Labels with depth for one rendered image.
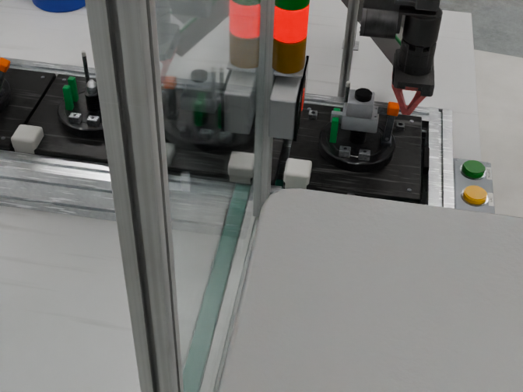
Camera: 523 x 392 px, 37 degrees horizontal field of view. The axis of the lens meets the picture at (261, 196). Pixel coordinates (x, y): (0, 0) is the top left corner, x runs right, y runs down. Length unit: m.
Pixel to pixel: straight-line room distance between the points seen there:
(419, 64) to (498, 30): 2.57
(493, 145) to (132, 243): 1.25
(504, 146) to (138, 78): 1.33
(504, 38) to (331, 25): 1.89
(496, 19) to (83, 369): 3.07
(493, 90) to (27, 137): 1.04
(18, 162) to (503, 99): 1.06
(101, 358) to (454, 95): 1.00
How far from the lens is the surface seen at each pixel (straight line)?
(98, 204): 1.44
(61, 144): 1.47
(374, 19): 1.27
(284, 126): 1.12
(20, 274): 1.40
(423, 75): 1.32
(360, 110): 1.37
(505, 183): 1.62
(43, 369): 1.27
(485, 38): 3.78
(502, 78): 1.92
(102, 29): 0.43
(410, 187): 1.38
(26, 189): 1.48
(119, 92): 0.46
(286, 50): 1.09
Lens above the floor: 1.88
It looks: 43 degrees down
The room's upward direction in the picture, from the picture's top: 2 degrees clockwise
